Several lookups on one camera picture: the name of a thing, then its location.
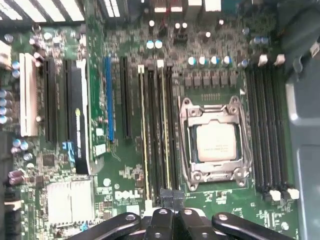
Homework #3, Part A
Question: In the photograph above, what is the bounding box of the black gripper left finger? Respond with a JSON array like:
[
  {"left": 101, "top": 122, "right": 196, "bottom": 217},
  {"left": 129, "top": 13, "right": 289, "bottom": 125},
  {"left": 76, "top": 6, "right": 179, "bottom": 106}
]
[{"left": 66, "top": 190, "right": 174, "bottom": 240}]

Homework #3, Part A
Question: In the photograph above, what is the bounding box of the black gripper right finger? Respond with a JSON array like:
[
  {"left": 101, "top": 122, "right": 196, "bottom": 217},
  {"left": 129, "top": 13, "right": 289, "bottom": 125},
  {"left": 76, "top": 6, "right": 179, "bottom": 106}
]
[{"left": 173, "top": 190, "right": 297, "bottom": 240}]

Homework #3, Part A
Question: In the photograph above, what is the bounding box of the green RAM stick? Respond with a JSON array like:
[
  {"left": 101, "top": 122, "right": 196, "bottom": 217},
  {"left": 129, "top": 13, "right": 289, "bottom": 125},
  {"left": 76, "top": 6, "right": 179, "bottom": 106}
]
[{"left": 139, "top": 71, "right": 151, "bottom": 198}]

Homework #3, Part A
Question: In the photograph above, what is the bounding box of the green computer motherboard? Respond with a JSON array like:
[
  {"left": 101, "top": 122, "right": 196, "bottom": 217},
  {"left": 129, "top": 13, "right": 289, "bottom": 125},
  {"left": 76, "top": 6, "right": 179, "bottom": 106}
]
[{"left": 0, "top": 0, "right": 301, "bottom": 240}]

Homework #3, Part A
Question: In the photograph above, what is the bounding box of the black CPU socket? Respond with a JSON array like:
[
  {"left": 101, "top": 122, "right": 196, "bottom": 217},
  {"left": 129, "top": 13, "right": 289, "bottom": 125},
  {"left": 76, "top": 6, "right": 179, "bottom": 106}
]
[{"left": 178, "top": 96, "right": 253, "bottom": 192}]

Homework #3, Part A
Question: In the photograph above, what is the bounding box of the metal socket locking lever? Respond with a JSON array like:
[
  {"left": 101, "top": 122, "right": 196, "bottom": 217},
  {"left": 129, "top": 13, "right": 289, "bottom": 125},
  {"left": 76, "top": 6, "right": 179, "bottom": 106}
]
[
  {"left": 234, "top": 96, "right": 253, "bottom": 187},
  {"left": 177, "top": 97, "right": 193, "bottom": 191}
]

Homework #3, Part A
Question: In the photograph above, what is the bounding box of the silver square CPU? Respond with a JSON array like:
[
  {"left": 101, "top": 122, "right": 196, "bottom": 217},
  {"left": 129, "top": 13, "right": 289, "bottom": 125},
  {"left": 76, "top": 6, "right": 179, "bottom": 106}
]
[{"left": 195, "top": 123, "right": 237, "bottom": 162}]

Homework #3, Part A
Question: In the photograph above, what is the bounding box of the large silver heat sink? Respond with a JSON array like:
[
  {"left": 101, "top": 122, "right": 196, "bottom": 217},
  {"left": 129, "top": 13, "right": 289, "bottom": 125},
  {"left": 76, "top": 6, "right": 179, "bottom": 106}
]
[{"left": 46, "top": 177, "right": 95, "bottom": 224}]

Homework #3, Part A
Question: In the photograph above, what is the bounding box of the metal CPU socket cover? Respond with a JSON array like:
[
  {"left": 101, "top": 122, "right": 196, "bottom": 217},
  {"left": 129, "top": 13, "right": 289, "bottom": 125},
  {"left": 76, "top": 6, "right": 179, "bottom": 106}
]
[{"left": 178, "top": 96, "right": 253, "bottom": 192}]

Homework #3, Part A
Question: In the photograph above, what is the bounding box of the black expansion slot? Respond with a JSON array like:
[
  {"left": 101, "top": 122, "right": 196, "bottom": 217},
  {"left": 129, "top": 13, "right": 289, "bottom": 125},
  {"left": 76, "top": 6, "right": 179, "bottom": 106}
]
[
  {"left": 119, "top": 56, "right": 133, "bottom": 140},
  {"left": 63, "top": 59, "right": 72, "bottom": 141},
  {"left": 44, "top": 58, "right": 58, "bottom": 145}
]

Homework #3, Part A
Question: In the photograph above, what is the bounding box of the black square chip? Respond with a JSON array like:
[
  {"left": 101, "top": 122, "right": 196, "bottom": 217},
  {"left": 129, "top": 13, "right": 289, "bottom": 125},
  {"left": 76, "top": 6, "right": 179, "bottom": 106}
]
[{"left": 42, "top": 154, "right": 55, "bottom": 166}]

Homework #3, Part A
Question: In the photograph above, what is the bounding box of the blue expansion slot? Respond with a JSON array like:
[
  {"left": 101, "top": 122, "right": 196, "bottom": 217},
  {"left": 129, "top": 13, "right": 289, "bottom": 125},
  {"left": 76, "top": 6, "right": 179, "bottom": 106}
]
[{"left": 104, "top": 56, "right": 115, "bottom": 142}]

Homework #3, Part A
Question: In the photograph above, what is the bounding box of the black graphics card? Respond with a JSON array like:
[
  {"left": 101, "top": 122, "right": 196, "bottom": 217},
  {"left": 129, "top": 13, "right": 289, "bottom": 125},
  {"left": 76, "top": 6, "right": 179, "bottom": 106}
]
[{"left": 65, "top": 58, "right": 91, "bottom": 175}]

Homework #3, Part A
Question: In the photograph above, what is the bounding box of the grey metal PC case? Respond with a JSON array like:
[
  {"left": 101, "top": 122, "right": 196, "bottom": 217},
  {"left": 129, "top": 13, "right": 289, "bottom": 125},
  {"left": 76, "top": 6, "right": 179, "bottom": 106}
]
[{"left": 0, "top": 0, "right": 320, "bottom": 240}]

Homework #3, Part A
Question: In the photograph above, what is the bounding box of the black board connector block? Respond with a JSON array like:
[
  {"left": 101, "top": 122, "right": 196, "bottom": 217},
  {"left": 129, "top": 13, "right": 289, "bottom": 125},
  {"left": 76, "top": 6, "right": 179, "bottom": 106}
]
[{"left": 0, "top": 186, "right": 23, "bottom": 240}]

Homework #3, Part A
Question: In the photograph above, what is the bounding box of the white expansion slot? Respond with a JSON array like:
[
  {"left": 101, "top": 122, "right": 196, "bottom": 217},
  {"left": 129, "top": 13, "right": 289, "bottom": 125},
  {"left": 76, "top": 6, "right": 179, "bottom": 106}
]
[{"left": 19, "top": 52, "right": 39, "bottom": 137}]

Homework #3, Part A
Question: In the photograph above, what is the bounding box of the grey rear port block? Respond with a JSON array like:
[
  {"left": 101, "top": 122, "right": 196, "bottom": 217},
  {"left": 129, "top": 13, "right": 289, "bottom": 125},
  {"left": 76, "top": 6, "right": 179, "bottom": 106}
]
[{"left": 186, "top": 0, "right": 203, "bottom": 16}]

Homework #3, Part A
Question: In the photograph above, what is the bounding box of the pale rear port block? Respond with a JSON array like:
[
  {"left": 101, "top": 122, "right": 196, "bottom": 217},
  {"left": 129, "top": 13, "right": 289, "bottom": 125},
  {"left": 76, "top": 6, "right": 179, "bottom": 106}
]
[
  {"left": 153, "top": 0, "right": 167, "bottom": 13},
  {"left": 170, "top": 0, "right": 183, "bottom": 13}
]

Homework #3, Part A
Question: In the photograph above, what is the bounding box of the white rear port block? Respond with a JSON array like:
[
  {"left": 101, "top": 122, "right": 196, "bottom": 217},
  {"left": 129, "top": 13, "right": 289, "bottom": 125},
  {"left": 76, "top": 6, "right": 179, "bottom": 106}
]
[{"left": 203, "top": 0, "right": 222, "bottom": 13}]

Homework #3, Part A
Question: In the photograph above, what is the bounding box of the blue rear port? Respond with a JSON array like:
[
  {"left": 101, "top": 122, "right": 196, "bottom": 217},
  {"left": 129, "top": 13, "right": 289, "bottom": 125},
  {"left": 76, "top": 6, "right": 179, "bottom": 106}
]
[{"left": 221, "top": 0, "right": 241, "bottom": 11}]

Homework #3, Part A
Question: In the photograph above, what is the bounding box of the white plastic board connector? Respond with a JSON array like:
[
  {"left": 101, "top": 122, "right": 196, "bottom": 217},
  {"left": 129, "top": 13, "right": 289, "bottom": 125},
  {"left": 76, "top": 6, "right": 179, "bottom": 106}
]
[{"left": 0, "top": 41, "right": 12, "bottom": 70}]

